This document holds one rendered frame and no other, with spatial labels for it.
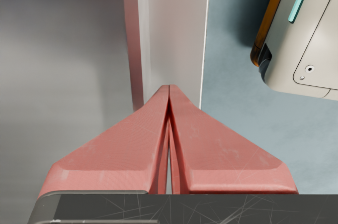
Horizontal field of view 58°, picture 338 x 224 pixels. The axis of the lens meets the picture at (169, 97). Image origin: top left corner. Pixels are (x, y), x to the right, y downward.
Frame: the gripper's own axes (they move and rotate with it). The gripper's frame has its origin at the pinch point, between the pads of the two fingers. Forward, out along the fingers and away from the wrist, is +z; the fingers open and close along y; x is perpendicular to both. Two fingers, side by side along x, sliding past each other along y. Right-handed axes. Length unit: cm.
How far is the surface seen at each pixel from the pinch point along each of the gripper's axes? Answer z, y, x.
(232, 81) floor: 91, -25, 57
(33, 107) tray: 2.2, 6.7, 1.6
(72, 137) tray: 2.2, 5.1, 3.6
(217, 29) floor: 91, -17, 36
